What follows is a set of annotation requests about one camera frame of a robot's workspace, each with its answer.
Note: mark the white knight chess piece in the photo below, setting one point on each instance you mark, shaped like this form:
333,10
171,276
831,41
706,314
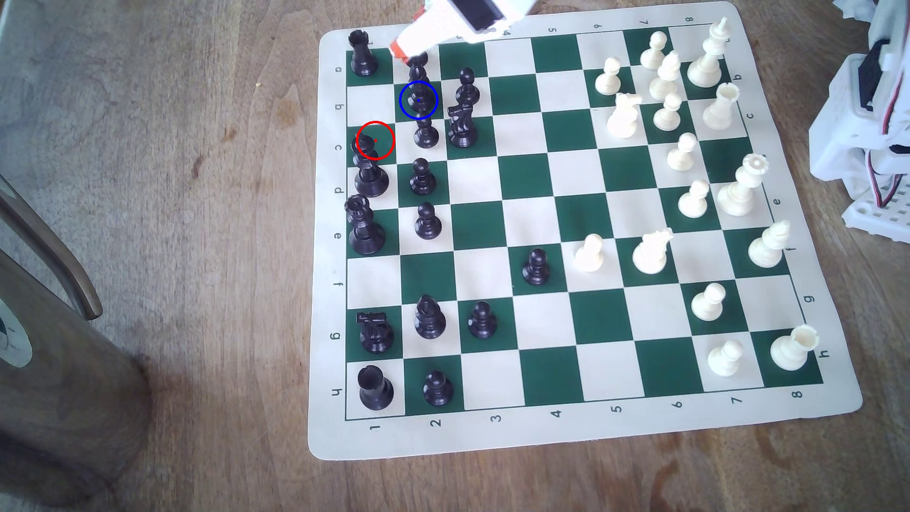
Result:
652,253
623,117

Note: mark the white king chess piece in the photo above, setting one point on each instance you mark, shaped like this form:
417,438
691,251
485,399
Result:
707,60

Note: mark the white bishop upper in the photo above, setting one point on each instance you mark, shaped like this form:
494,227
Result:
666,77

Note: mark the black bishop chess piece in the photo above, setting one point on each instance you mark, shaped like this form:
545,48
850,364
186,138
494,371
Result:
420,101
429,320

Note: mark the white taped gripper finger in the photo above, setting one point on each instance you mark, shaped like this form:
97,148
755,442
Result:
426,39

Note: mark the black rook chess piece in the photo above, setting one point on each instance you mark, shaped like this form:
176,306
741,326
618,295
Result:
375,390
363,57

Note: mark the white pawn chess piece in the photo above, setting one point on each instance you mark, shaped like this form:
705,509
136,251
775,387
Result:
682,154
589,255
654,52
608,78
708,304
726,359
693,200
667,115

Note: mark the black knight chess piece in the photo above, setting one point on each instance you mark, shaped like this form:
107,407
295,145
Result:
375,334
462,128

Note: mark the white bishop chess piece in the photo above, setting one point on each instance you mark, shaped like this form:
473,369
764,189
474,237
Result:
769,245

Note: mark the black queen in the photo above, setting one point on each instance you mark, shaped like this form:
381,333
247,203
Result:
370,176

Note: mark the white rook upper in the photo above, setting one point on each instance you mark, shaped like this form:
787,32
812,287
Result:
721,108

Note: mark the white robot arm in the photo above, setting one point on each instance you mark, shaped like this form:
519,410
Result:
839,139

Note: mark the black pawn chess piece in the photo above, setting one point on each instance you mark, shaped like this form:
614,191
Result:
438,390
536,269
422,179
467,89
428,223
426,134
483,323
417,62

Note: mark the white perforated base plate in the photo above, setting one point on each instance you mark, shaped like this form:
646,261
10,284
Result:
874,217

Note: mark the white rook chess piece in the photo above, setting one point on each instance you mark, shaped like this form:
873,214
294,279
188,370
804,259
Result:
791,350

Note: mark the white queen chess piece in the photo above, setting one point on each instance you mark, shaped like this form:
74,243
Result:
739,190

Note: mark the black queen chess piece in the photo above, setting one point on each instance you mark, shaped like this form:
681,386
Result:
365,231

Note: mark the green white chess mat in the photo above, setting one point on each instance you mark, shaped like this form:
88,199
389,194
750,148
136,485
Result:
526,178

